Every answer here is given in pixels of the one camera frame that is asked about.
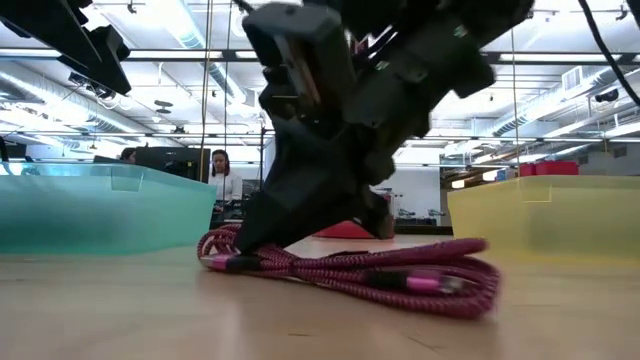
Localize hanging yellow cord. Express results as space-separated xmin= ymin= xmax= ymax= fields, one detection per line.
xmin=199 ymin=0 xmax=215 ymax=184

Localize pink braided USB cable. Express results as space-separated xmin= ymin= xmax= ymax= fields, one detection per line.
xmin=196 ymin=223 xmax=502 ymax=321

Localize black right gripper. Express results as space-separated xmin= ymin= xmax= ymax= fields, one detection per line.
xmin=234 ymin=0 xmax=496 ymax=254

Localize silver ceiling duct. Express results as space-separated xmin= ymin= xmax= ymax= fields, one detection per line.
xmin=0 ymin=69 xmax=151 ymax=146
xmin=492 ymin=64 xmax=634 ymax=137
xmin=149 ymin=0 xmax=251 ymax=106

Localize yellow translucent plastic bin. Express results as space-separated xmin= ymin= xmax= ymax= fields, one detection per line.
xmin=446 ymin=174 xmax=640 ymax=264

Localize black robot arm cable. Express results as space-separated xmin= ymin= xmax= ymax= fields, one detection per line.
xmin=577 ymin=0 xmax=640 ymax=107

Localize black computer monitor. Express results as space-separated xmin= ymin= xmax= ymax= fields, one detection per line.
xmin=134 ymin=146 xmax=212 ymax=182

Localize red storage boxes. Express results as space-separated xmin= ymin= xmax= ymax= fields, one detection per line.
xmin=518 ymin=160 xmax=580 ymax=177

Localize teal translucent plastic bin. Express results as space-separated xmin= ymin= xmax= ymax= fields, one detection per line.
xmin=0 ymin=159 xmax=218 ymax=257

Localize black overhead frame beam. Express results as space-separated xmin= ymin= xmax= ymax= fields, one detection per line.
xmin=0 ymin=47 xmax=640 ymax=65

